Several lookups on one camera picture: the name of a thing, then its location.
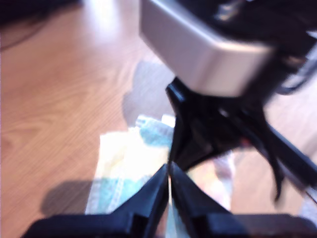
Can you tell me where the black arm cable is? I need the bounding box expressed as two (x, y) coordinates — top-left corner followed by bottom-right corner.
(217, 106), (287, 208)

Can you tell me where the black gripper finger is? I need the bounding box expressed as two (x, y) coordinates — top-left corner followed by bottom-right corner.
(111, 163), (169, 238)
(165, 76), (251, 172)
(170, 162), (233, 238)

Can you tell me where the white pink tea towel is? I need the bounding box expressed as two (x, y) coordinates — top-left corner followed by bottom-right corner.
(85, 114), (235, 238)

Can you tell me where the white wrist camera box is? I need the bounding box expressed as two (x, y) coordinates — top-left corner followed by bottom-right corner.
(138, 0), (276, 98)

